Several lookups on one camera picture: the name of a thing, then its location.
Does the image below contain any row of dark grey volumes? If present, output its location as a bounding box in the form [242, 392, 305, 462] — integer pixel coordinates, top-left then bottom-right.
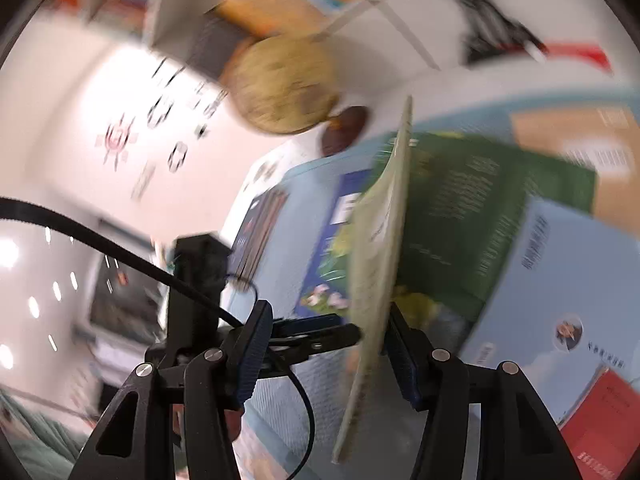
[187, 12, 256, 83]

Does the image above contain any kraft brown book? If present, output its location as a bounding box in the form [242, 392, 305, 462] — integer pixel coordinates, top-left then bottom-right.
[510, 105, 640, 241]

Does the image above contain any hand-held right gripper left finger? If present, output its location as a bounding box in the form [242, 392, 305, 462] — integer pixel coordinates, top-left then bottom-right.
[67, 300, 274, 480]

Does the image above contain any white bookshelf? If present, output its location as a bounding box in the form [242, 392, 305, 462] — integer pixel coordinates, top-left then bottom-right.
[50, 0, 451, 76]

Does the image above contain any globe on wooden stand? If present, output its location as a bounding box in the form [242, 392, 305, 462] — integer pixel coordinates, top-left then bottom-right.
[227, 35, 371, 158]

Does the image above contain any person's left hand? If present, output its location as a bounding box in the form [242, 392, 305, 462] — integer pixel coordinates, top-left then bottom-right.
[221, 406, 247, 445]

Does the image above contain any red book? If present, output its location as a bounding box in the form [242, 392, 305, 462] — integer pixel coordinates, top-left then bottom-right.
[557, 365, 640, 480]

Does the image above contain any pale green thin book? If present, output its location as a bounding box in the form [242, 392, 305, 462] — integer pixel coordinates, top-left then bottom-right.
[331, 95, 416, 463]

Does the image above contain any round flower fan ornament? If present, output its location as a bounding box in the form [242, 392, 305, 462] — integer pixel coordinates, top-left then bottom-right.
[370, 0, 616, 73]

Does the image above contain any dark rectangular panel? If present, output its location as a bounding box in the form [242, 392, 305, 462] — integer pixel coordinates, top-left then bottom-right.
[87, 255, 168, 333]

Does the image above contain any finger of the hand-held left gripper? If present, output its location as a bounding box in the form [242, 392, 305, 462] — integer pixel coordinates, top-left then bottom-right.
[272, 312, 347, 332]
[267, 323, 365, 363]

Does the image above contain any person's green clothing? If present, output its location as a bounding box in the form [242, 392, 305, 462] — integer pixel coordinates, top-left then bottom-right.
[0, 390, 91, 480]

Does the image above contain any pale landscape cover book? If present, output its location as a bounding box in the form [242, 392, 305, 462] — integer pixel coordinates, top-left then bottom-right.
[232, 410, 301, 480]

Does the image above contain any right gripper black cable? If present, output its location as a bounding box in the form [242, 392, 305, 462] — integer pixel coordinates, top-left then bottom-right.
[0, 197, 316, 478]

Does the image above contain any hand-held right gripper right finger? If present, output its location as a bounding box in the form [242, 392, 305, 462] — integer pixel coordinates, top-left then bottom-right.
[384, 304, 586, 480]

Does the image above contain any dark green book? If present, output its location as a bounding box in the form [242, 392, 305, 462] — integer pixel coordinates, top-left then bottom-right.
[395, 130, 598, 321]

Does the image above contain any blue illustrated book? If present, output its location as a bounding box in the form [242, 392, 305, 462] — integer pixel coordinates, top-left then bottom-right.
[295, 170, 386, 321]

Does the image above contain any light blue book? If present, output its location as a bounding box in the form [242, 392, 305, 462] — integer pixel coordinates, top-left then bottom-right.
[457, 195, 640, 418]

